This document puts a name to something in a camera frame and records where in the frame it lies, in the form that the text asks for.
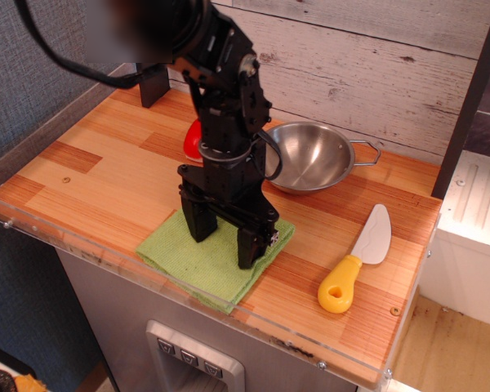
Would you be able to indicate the steel bowl with wire handles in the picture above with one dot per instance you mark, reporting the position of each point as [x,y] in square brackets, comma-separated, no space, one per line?
[314,157]

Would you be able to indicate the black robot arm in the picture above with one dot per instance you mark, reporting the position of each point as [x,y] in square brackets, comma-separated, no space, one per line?
[218,62]

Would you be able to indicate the clear acrylic edge guard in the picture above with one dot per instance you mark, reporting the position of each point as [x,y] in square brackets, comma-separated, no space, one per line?
[363,375]

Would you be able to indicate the white toy sink unit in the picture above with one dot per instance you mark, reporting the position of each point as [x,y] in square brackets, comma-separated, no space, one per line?
[456,272]

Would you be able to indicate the silver dispenser button panel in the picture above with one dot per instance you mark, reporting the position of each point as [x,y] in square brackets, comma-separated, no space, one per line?
[185,364]

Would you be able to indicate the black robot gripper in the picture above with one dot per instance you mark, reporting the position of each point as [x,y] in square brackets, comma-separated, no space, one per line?
[233,192]

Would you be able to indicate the dark grey right post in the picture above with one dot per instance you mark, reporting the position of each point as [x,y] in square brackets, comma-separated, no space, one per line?
[465,119]

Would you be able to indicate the dark grey post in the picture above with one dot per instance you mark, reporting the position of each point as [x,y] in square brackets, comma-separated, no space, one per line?
[154,88]
[465,119]

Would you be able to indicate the orange object bottom left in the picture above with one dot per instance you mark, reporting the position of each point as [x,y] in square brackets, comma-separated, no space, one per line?
[27,383]

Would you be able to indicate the green towel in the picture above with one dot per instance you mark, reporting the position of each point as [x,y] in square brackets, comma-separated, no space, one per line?
[208,270]

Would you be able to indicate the red white toy sushi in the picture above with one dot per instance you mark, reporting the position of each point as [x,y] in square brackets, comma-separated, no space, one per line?
[191,141]

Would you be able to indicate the dark grey left post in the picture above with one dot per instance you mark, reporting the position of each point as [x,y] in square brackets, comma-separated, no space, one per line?
[154,88]

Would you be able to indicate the yellow handled toy knife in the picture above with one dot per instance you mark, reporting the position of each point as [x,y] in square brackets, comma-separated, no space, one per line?
[336,291]

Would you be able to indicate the grey toy fridge cabinet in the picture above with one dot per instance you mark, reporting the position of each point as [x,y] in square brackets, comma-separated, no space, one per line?
[118,311]

